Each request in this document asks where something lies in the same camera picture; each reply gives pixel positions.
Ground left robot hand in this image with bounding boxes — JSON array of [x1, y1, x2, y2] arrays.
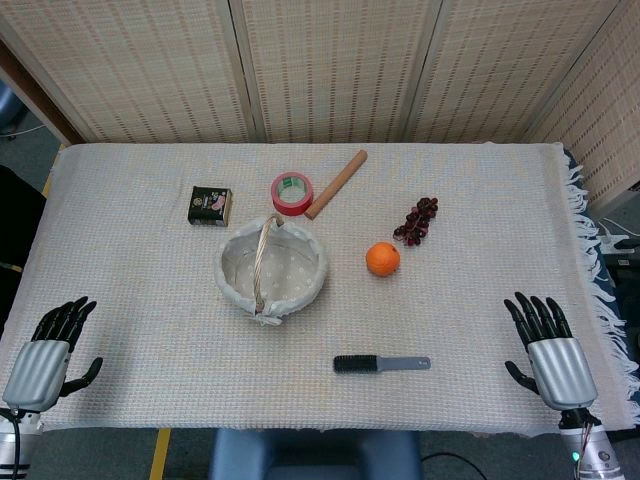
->
[[1, 296, 105, 413]]

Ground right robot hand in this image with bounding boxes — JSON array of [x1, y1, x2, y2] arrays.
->
[[502, 291, 599, 412]]

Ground orange fruit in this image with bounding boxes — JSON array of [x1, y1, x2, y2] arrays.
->
[[365, 241, 402, 278]]

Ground white woven tablecloth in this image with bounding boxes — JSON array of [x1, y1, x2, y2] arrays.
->
[[0, 141, 640, 440]]

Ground grey fabric basket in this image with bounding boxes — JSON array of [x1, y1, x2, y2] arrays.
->
[[215, 213, 330, 328]]

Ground white power strip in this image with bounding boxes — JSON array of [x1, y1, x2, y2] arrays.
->
[[597, 217, 640, 256]]

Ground dark red grape bunch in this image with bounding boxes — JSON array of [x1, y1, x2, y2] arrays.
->
[[392, 196, 440, 248]]

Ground black luncheon meat can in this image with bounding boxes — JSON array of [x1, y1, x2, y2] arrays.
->
[[187, 185, 234, 227]]

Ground wooden rolling pin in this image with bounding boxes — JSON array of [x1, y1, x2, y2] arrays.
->
[[304, 149, 369, 221]]

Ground red tape roll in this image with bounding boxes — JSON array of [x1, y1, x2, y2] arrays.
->
[[270, 171, 315, 218]]

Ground bamboo folding screen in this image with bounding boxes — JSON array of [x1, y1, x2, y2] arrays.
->
[[0, 0, 640, 214]]

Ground black brush with grey handle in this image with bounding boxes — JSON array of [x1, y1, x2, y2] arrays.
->
[[333, 354, 432, 375]]

